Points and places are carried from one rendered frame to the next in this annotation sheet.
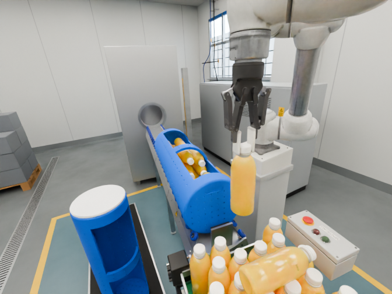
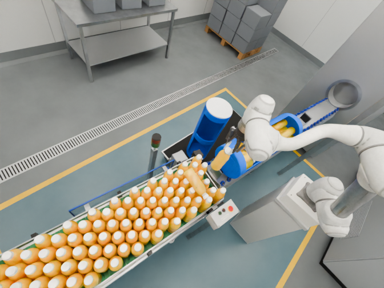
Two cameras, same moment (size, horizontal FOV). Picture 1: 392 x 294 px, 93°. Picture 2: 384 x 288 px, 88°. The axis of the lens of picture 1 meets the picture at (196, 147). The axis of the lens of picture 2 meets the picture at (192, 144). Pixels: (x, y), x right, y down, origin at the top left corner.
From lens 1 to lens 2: 0.96 m
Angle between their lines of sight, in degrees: 51
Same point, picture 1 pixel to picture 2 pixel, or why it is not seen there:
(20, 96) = not seen: outside the picture
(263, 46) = (242, 129)
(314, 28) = (363, 172)
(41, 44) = not seen: outside the picture
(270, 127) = (319, 192)
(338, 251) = (214, 216)
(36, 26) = not seen: outside the picture
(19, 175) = (244, 47)
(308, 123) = (330, 222)
